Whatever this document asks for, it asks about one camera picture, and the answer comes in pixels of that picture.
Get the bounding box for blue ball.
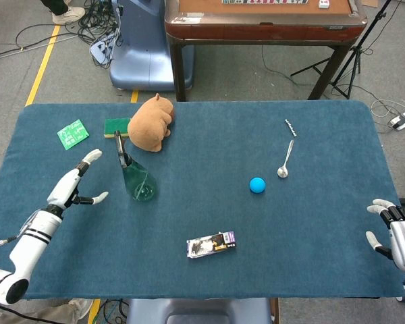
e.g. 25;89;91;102
249;176;267;194

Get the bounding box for white purple printed box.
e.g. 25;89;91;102
186;230;238;260

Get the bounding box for brown mahjong table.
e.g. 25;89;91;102
164;0;368;102

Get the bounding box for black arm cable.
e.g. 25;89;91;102
0;236;55;324

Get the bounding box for green yellow sponge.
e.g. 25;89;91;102
103;117;132;140

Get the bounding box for green transparent spray bottle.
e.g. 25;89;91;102
113;130;157;203

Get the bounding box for person leg khaki trousers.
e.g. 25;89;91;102
0;298;94;324

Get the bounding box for grey blue robot chassis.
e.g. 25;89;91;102
126;298;273;324

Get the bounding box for white sneaker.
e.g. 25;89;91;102
51;6;86;25

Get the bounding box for black cable bundle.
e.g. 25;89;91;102
77;0;124;70

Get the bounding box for white floor cable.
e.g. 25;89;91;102
370;99;405;119

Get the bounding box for brown plush capybara toy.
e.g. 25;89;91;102
127;92;176;153

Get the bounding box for blue table cloth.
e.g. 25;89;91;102
0;99;405;301

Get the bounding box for row of mahjong tiles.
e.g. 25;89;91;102
221;0;308;5

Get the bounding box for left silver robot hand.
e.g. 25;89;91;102
46;149;109;212

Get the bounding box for silver metal spoon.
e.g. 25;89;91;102
277;139;295;179

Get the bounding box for black tripod stand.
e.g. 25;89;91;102
290;0;392;101

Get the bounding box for green circuit board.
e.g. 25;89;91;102
56;119;90;151

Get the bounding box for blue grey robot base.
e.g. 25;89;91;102
109;0;195;92

